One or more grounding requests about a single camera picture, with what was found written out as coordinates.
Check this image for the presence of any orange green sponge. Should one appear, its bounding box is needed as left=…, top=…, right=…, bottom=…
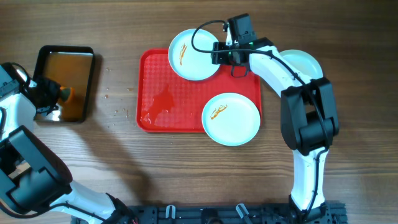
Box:
left=60, top=86, right=75, bottom=103

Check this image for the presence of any light blue plate top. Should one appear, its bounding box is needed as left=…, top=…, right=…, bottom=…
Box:
left=168, top=29, right=220, bottom=81

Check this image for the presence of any light blue plate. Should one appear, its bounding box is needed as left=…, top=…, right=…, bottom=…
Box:
left=168, top=29, right=220, bottom=81
left=280, top=49, right=323, bottom=79
left=201, top=93, right=261, bottom=146

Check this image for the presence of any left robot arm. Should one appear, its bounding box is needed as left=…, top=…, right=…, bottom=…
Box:
left=1, top=62, right=138, bottom=223

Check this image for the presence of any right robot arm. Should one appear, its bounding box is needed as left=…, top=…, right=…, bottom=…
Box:
left=210, top=14, right=340, bottom=223

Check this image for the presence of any black water tray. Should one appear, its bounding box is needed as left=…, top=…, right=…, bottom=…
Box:
left=33, top=45, right=95, bottom=123

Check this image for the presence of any red plastic tray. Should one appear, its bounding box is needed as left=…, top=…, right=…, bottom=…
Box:
left=136, top=49, right=262, bottom=133

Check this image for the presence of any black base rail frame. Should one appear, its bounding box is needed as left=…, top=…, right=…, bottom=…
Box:
left=130, top=202, right=348, bottom=224

